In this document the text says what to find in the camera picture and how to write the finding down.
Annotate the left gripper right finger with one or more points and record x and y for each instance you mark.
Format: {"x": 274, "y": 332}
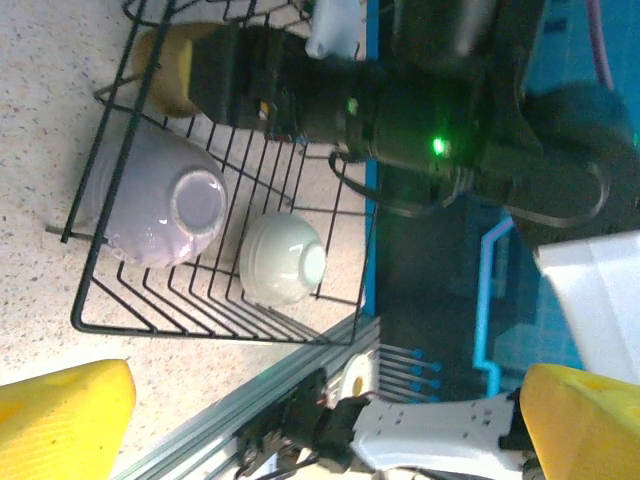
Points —
{"x": 590, "y": 430}

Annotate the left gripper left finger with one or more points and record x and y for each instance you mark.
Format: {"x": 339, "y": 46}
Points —
{"x": 60, "y": 425}

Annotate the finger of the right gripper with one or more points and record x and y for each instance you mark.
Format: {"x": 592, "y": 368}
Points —
{"x": 215, "y": 75}

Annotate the amber textured cup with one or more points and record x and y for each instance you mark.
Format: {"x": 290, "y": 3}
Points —
{"x": 165, "y": 75}

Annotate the clear bluish cup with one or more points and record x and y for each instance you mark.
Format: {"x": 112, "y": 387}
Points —
{"x": 332, "y": 25}

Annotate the pale green ceramic bowl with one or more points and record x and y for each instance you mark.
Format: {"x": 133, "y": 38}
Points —
{"x": 280, "y": 260}

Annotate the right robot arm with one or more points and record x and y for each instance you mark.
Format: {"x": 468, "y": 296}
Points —
{"x": 600, "y": 300}

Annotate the white tape roll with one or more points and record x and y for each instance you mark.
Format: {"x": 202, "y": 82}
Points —
{"x": 365, "y": 362}

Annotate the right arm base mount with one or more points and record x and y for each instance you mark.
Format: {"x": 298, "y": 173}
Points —
{"x": 300, "y": 415}

